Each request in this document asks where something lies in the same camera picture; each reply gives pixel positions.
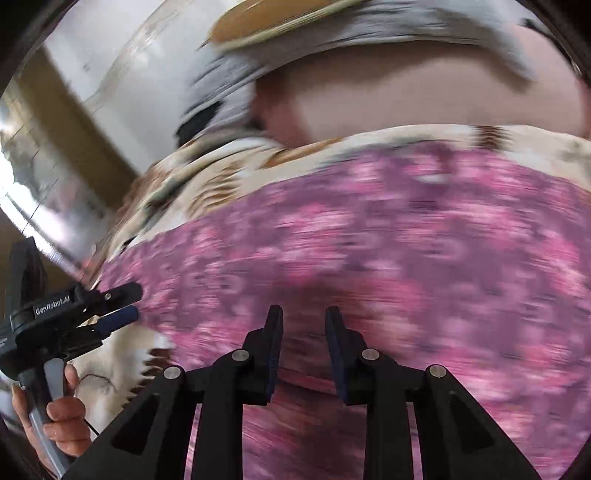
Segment wooden window frame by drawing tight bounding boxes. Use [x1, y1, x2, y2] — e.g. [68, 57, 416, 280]
[14, 48, 141, 188]

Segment pink bed sheet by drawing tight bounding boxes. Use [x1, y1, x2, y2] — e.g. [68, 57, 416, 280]
[252, 23, 585, 148]

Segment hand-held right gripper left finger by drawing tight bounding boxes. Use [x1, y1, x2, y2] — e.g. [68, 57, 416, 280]
[62, 305, 284, 480]

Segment pink floral garment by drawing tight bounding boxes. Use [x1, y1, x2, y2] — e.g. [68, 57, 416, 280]
[95, 138, 591, 480]

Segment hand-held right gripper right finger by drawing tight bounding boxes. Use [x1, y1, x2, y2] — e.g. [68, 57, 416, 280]
[324, 305, 543, 480]

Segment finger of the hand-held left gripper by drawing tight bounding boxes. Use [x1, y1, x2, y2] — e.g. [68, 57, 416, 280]
[78, 306, 139, 334]
[85, 282, 143, 311]

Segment grey quilted pillow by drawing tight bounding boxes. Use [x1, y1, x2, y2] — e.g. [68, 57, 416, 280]
[175, 0, 536, 148]

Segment cream leaf-print blanket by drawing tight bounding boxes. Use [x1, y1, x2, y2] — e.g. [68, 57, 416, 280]
[71, 124, 591, 416]

